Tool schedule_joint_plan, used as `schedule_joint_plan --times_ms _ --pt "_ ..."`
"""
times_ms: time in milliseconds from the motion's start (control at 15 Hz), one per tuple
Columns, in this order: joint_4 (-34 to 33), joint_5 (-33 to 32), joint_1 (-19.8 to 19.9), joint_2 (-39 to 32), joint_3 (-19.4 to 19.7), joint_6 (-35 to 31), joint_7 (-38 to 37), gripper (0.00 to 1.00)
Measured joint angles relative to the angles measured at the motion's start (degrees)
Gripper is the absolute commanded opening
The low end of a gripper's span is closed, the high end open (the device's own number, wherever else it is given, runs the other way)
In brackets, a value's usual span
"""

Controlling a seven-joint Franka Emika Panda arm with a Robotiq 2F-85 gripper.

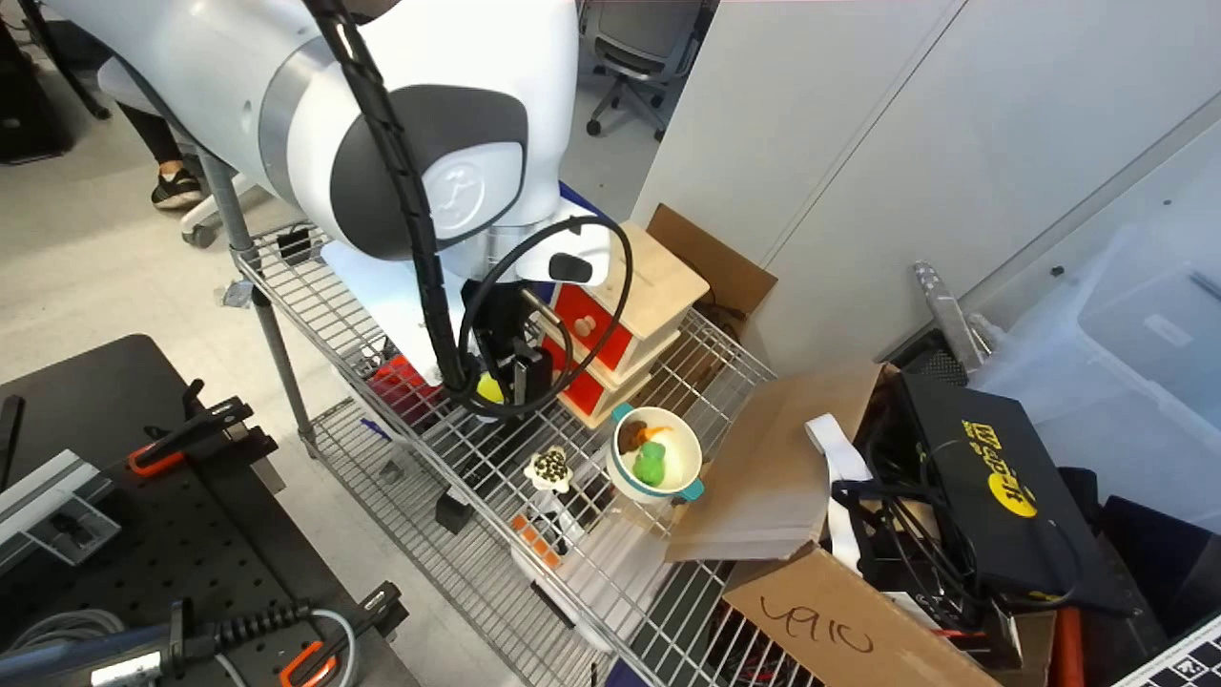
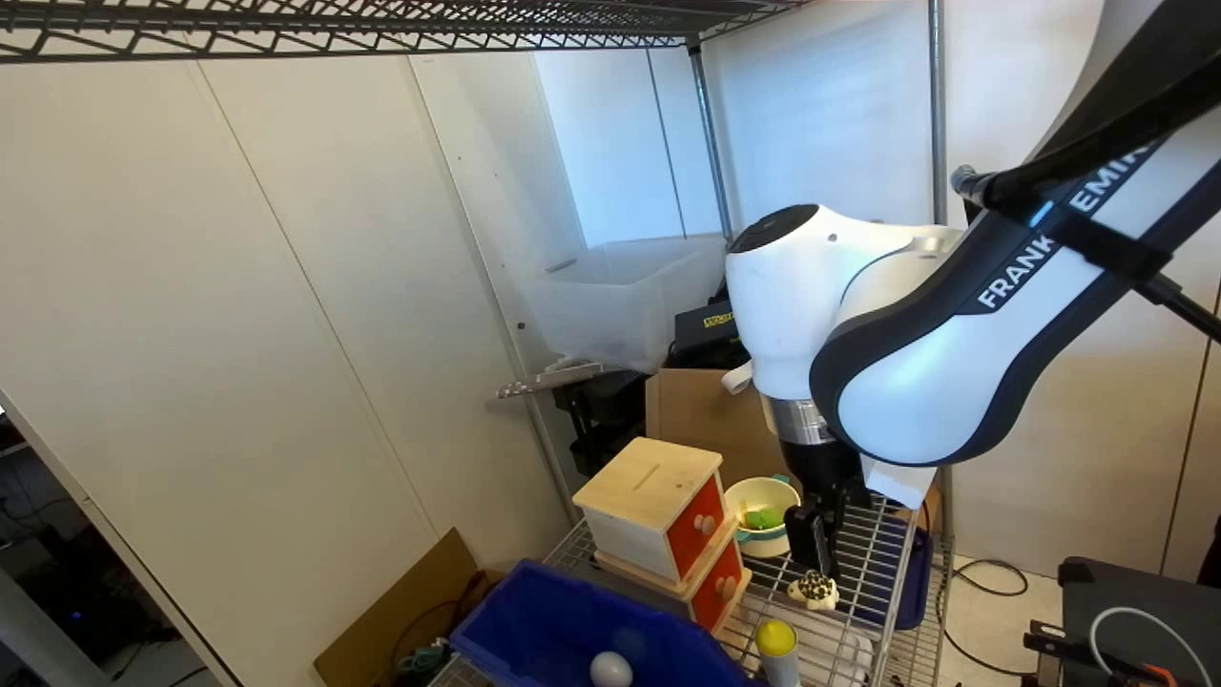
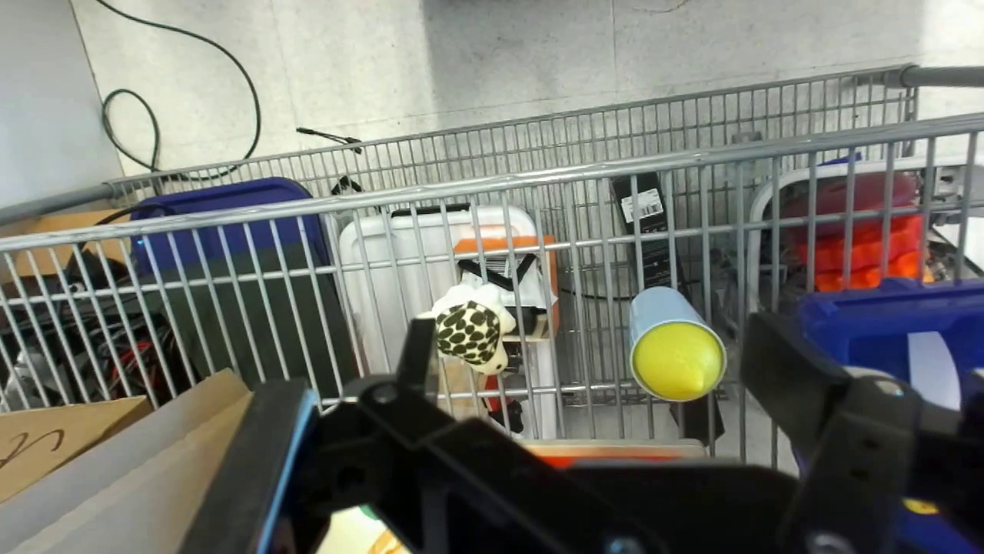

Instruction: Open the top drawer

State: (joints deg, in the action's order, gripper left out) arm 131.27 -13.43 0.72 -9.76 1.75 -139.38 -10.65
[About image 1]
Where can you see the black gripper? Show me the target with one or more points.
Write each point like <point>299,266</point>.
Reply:
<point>503,329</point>

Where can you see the red drawer with wooden knob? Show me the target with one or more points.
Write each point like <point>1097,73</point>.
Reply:
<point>584,390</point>
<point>598,329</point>

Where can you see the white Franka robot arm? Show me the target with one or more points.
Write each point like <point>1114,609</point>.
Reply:
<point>383,101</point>

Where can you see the wooden two-drawer cabinet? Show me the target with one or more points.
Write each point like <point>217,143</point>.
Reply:
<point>667,290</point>

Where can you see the orange red plastic stack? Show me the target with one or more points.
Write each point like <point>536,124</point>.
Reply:
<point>404,388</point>

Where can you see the black white spotted toy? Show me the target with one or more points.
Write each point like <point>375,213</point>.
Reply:
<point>552,467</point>

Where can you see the blue plastic bin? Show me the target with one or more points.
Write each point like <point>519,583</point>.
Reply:
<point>573,198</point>

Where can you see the orange brown toy food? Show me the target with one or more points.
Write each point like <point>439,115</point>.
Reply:
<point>636,435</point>

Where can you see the black rectangular device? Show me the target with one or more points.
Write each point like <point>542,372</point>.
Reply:
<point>456,513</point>

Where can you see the green toy vegetable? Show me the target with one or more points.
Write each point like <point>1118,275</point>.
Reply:
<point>648,463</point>

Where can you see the grey office chair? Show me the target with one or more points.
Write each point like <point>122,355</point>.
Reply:
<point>636,60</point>

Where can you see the brown cardboard box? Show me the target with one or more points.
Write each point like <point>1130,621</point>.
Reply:
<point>776,470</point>

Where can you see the person foot in sandal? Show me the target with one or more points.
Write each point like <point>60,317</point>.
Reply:
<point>178,190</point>

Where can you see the black tool case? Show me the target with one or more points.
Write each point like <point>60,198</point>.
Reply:
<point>155,559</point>

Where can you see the silver aluminium profile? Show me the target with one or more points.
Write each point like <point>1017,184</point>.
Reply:
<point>49,499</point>

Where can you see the black case yellow logo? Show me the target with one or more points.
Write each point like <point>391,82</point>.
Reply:
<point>1006,499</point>

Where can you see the clear plastic storage bin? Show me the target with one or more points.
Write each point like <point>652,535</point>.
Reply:
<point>1118,355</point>

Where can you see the red tube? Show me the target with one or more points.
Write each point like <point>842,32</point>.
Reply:
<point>1071,652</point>

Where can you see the white keyboard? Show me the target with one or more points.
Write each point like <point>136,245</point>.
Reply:
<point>1185,658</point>

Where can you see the silver metal rail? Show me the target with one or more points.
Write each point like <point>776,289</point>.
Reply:
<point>950,310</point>

